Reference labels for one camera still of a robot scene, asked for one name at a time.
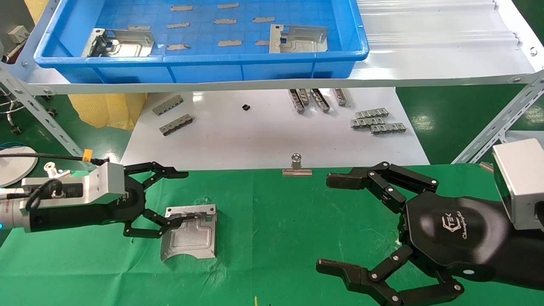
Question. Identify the stamped metal bracket part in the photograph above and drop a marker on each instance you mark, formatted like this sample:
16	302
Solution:
297	42
191	238
127	44

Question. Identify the grey tape strip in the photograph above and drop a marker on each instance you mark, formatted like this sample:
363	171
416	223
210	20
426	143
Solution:
182	7
178	47
230	43
139	28
178	25
263	19
225	21
228	6
262	43

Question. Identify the white round base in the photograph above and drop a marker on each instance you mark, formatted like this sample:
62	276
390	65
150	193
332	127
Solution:
17	170

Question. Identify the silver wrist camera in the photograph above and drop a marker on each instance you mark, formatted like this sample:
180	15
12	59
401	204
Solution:
522	182
110	182

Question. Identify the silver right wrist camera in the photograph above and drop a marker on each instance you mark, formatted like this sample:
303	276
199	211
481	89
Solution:
522	182

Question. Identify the white ribbed plastic sheet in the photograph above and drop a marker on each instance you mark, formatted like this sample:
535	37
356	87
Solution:
425	25

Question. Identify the silver binder clip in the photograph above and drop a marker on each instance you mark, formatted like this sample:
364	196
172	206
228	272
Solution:
53	170
297	172

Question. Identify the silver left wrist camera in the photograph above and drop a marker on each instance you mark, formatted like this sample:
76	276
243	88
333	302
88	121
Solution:
110	182

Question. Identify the blue plastic bin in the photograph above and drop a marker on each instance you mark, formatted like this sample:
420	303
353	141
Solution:
212	72

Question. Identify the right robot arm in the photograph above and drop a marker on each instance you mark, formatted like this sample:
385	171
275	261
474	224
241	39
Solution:
527	255

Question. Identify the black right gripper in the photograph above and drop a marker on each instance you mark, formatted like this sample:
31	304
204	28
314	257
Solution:
450	233

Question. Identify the green table cloth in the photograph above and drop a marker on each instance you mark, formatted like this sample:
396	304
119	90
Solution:
276	233

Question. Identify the perforated steel angle brace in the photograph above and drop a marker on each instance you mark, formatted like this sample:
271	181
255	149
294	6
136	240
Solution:
51	123
497	123

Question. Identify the grey slotted metal strip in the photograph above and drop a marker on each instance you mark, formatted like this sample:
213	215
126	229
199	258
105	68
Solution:
296	101
341	97
320	100
365	123
372	113
388	128
168	105
304	96
176	125

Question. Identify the small grey box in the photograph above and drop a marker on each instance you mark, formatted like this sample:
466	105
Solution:
19	34

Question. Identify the white metal shelf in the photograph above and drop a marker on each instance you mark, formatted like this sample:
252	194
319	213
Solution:
425	63

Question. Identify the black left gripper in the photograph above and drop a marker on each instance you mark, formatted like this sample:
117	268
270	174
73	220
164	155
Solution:
134	204

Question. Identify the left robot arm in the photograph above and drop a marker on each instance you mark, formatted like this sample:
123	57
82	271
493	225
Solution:
55	219

